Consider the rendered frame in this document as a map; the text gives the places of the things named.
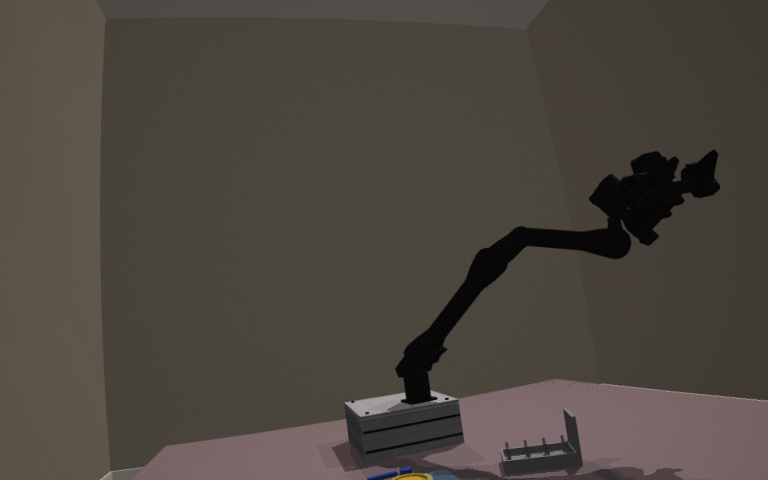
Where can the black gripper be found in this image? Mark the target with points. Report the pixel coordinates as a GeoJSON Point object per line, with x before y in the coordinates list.
{"type": "Point", "coordinates": [653, 194]}

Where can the yellow round plate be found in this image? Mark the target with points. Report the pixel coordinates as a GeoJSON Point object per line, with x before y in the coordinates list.
{"type": "Point", "coordinates": [413, 477]}

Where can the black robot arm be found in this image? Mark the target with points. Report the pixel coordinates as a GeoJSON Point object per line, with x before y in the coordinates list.
{"type": "Point", "coordinates": [490, 263]}

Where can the dark grey dish rack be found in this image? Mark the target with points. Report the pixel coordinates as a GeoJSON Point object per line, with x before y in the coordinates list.
{"type": "Point", "coordinates": [545, 456]}

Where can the light blue flat mat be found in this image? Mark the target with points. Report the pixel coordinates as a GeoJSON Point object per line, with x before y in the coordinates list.
{"type": "Point", "coordinates": [442, 475]}

